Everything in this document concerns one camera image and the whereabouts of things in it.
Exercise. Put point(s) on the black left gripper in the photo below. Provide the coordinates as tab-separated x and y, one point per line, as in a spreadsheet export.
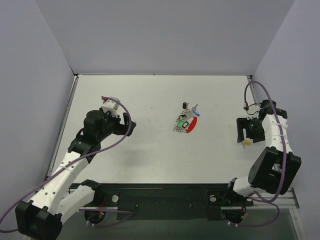
126	122

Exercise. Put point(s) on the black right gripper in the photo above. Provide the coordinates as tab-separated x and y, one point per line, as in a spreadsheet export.
241	129

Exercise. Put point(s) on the key with yellow tag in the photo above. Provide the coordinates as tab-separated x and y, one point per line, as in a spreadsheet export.
245	143

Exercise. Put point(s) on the keyring bunch with coloured tags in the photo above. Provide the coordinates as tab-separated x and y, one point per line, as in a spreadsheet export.
187	119

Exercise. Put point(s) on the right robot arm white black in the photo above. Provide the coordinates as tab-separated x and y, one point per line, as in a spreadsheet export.
276	167

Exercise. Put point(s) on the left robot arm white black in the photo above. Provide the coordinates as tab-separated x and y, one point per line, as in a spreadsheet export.
43	216

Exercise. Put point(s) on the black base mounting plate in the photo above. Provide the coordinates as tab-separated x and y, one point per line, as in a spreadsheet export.
172	201

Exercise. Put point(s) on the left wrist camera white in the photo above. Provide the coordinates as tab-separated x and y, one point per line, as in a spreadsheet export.
110	104

